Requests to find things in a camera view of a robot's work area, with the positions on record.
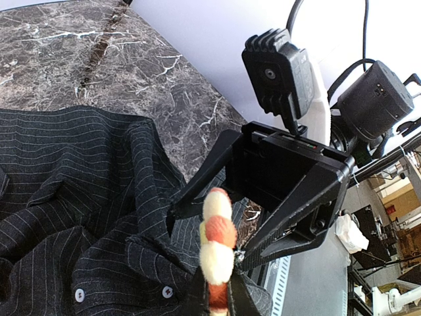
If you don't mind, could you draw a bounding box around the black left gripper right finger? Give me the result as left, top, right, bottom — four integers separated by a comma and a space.
228, 273, 262, 316

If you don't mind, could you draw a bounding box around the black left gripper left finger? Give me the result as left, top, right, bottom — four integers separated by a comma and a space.
187, 269, 210, 316

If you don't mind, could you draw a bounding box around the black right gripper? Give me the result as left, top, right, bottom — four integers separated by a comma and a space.
166, 122, 354, 271

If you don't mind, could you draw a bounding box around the dark pinstriped garment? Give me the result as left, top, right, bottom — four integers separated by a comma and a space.
0, 105, 274, 316

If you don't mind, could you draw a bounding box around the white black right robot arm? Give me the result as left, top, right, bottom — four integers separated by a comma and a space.
170, 61, 414, 271

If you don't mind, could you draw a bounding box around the white slotted cable duct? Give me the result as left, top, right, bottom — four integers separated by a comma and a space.
268, 255, 291, 316

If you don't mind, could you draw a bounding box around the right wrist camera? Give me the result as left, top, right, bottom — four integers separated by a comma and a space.
241, 29, 332, 145

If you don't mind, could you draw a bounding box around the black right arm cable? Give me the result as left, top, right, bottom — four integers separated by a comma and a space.
285, 0, 371, 66

